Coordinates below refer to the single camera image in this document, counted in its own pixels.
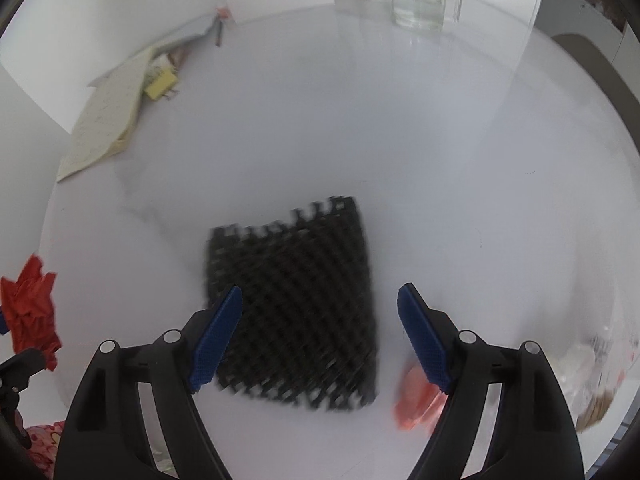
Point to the black mesh foam pad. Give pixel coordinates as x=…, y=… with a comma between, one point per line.
x=308, y=333

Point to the grey dining chair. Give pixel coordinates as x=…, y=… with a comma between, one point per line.
x=595, y=64

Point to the pink knit sleeve forearm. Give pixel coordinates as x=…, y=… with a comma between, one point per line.
x=44, y=443

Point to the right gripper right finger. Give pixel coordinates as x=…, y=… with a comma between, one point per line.
x=534, y=436

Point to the clear bag with snacks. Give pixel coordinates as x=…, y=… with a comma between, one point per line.
x=591, y=372

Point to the red paper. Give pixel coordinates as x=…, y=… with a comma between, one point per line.
x=28, y=311

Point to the pink paper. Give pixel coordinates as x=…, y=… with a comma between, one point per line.
x=420, y=403

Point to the cream paper booklet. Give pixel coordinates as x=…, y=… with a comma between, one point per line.
x=104, y=125

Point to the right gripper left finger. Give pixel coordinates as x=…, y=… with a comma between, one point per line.
x=133, y=415

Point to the yellow sticky note pad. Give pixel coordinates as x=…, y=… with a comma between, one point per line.
x=160, y=84

